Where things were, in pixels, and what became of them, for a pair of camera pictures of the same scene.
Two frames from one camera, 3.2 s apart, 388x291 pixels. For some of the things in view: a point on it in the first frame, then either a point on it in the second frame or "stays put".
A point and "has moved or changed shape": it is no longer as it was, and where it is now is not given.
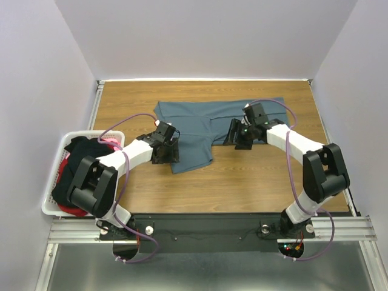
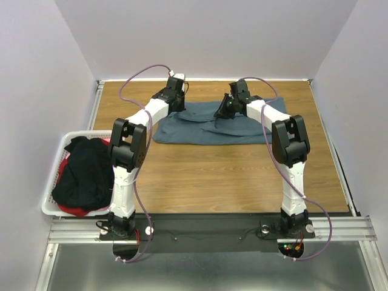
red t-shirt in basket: x=66 y=210 stays put
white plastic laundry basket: x=49 y=206 stays put
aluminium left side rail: x=99 y=90 stays put
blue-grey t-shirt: x=200 y=125 has moved or changed shape
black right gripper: x=235 y=126 -> x=221 y=111
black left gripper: x=173 y=156 -> x=181 y=107
